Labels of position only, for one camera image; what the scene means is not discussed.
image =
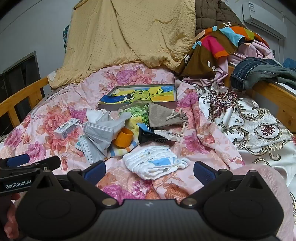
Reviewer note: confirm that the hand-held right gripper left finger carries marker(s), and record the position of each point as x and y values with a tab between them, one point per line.
96	172

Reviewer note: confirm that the green patterned plastic bag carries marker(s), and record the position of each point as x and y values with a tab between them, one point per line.
136	113

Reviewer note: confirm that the dark grey garment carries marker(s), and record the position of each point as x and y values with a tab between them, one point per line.
286	74

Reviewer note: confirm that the colourful patchwork cloth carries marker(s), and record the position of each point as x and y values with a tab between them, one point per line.
208	53

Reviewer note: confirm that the pastel striped towel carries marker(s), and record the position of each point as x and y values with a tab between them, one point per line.
120	151

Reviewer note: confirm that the teal patterned cloth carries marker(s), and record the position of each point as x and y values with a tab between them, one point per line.
66	34

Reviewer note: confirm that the yellow blue cartoon towel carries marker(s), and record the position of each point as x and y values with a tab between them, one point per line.
143	95

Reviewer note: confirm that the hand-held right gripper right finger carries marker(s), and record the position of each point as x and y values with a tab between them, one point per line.
203	173

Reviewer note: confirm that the white air conditioner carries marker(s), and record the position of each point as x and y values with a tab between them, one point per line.
261	16

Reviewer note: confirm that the white gauze cloth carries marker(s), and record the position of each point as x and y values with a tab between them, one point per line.
148	164

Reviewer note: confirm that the blue face mask packet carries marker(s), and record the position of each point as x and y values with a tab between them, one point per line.
81	144

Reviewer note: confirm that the white gold damask cloth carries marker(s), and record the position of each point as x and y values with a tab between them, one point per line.
254	120

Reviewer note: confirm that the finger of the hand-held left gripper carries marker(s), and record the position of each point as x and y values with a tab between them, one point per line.
18	160
49	162

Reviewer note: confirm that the wooden bed frame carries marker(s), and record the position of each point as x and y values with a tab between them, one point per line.
284	97

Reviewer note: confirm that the white nonwoven cloth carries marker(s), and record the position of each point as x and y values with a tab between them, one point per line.
93	115

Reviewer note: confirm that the pale pink cloth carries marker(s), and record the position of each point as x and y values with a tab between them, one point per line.
259	49

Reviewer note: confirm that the torn white paper packet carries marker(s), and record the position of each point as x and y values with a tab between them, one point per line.
167	135

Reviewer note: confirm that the black blue packet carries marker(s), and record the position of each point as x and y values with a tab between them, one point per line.
148	136

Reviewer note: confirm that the yellow dotted quilt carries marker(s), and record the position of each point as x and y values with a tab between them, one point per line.
129	34

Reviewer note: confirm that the shallow grey box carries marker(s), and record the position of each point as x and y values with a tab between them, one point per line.
161	105

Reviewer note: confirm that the pink fleece garment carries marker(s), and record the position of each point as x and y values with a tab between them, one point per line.
272	197

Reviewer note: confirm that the dark window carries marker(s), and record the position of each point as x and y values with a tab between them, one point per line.
16	74

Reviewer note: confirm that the grey face mask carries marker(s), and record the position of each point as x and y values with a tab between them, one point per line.
99	136

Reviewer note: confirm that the blue cloth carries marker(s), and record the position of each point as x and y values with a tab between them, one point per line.
290	63

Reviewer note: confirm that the pink floral bed sheet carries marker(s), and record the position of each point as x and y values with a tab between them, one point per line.
69	99

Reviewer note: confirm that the blue denim jeans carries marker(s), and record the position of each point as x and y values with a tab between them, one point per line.
252	69

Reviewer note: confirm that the person's left hand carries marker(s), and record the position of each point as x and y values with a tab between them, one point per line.
10	217

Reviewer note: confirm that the brown quilted jacket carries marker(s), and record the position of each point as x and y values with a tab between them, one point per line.
208	14

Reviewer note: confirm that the orange cup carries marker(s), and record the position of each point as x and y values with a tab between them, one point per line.
124	136

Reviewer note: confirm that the small white carton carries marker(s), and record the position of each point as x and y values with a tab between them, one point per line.
66	128

